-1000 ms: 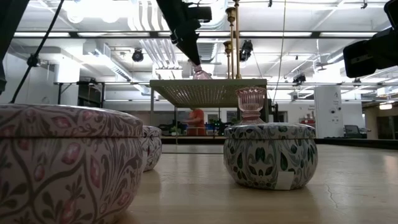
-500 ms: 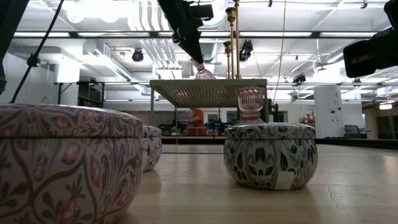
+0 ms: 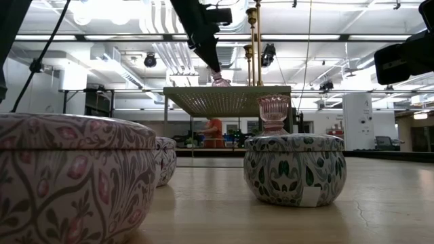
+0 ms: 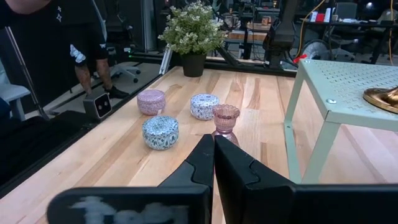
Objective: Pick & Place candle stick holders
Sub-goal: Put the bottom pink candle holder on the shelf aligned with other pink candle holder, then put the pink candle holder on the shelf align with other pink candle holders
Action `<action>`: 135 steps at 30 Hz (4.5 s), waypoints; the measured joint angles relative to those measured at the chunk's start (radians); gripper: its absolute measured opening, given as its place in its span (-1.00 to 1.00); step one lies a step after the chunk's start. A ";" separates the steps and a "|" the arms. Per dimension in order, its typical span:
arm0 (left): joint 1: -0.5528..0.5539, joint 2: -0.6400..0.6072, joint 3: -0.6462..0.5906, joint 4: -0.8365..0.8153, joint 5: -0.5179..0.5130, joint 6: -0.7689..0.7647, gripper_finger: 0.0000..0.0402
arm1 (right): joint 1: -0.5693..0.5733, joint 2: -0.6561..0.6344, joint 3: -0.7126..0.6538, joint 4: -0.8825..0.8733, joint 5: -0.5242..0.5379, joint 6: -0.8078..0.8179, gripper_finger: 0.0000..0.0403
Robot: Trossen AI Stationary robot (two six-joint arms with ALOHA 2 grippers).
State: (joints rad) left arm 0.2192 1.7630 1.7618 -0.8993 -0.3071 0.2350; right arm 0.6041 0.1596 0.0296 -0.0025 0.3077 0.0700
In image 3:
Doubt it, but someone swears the pink floral candle tin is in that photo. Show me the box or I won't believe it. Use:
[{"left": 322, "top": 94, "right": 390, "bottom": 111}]
[{"left": 0, "top": 113, "right": 157, "bottom": 244}]

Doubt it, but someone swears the green leaf candle tin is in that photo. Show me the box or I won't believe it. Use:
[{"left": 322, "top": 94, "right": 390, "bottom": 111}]
[{"left": 243, "top": 133, "right": 348, "bottom": 208}]

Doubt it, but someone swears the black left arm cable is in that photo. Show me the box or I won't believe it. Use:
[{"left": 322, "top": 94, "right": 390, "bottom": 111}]
[{"left": 9, "top": 0, "right": 72, "bottom": 113}]

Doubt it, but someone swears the medium brass candlestick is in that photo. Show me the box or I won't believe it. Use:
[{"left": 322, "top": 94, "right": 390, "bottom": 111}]
[{"left": 243, "top": 44, "right": 254, "bottom": 87}]

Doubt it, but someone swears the grey office chair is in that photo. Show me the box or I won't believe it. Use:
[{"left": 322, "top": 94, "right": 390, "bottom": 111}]
[{"left": 374, "top": 135, "right": 405, "bottom": 152}]

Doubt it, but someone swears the black aluminium table frame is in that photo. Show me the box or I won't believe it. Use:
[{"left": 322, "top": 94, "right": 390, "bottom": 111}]
[{"left": 176, "top": 148, "right": 434, "bottom": 164}]

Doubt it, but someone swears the tall brass candlestick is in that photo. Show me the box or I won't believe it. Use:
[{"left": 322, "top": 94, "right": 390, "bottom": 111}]
[{"left": 245, "top": 7, "right": 258, "bottom": 87}]

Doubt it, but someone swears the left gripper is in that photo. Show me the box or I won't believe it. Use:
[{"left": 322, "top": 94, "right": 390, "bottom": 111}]
[{"left": 170, "top": 0, "right": 233, "bottom": 73}]

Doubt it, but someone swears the pink ribbed glass candle holder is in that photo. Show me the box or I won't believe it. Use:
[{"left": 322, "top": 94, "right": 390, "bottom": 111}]
[
  {"left": 256, "top": 94, "right": 292, "bottom": 137},
  {"left": 210, "top": 67, "right": 233, "bottom": 87}
]

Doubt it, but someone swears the small red shelf rack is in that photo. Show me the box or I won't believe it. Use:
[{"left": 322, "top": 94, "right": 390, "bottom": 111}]
[{"left": 325, "top": 127, "right": 345, "bottom": 150}]

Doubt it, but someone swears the thin hanging cable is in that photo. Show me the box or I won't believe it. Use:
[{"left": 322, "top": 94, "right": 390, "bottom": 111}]
[{"left": 296, "top": 0, "right": 313, "bottom": 115}]

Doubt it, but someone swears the white pillar with dome cameras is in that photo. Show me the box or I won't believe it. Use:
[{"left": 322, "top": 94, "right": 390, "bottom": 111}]
[{"left": 342, "top": 93, "right": 376, "bottom": 152}]

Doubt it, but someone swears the green perforated metal shelf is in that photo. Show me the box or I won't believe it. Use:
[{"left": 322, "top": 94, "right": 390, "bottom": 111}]
[{"left": 162, "top": 85, "right": 293, "bottom": 169}]

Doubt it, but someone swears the person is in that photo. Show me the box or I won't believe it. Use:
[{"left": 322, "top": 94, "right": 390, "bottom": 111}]
[{"left": 198, "top": 117, "right": 225, "bottom": 149}]

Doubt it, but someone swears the black storage rack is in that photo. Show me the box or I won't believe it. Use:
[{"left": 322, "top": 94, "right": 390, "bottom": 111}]
[{"left": 83, "top": 88, "right": 115, "bottom": 119}]

